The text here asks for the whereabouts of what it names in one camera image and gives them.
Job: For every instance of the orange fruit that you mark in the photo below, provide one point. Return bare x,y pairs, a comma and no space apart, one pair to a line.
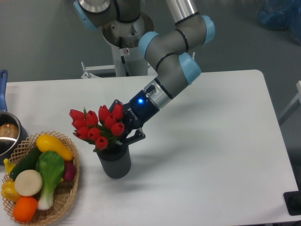
25,209

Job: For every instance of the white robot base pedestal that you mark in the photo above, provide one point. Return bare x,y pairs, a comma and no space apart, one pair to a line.
123,39

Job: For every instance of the dark red radish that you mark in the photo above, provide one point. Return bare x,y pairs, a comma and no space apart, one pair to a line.
69,171

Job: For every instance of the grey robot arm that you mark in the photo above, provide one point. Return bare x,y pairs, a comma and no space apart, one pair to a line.
166,54

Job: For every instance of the blue plastic bag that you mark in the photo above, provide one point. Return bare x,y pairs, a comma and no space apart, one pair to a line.
281,15

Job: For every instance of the yellow bell pepper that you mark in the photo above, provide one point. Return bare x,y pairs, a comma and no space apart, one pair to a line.
9,192

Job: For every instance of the yellow squash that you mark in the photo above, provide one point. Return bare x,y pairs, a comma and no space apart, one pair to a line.
47,142

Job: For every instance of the round cream white vegetable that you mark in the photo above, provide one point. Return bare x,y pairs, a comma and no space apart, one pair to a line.
28,183

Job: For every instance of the blue handled saucepan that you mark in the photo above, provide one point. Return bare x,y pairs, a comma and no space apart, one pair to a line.
12,133

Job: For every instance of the white metal mounting frame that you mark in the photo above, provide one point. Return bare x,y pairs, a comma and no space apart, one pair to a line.
98,71

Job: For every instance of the black device at table edge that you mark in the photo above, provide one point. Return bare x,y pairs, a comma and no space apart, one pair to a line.
293,202

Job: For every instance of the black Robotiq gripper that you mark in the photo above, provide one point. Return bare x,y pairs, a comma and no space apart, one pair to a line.
136,112

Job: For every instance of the green cucumber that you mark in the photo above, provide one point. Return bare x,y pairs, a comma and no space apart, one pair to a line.
27,163

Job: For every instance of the yellow banana tip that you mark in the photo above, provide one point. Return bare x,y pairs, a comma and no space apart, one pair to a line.
8,166

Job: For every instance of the white chair frame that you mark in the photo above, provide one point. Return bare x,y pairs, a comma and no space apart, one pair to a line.
292,106

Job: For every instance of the green bok choy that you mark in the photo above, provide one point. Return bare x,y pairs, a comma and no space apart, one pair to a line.
50,165

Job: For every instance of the dark grey ribbed vase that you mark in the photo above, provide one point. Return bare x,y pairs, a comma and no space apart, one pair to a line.
116,162

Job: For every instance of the woven wicker basket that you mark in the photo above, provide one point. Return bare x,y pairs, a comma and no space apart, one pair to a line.
64,194

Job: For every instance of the red tulip bouquet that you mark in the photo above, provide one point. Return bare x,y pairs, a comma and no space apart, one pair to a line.
102,129

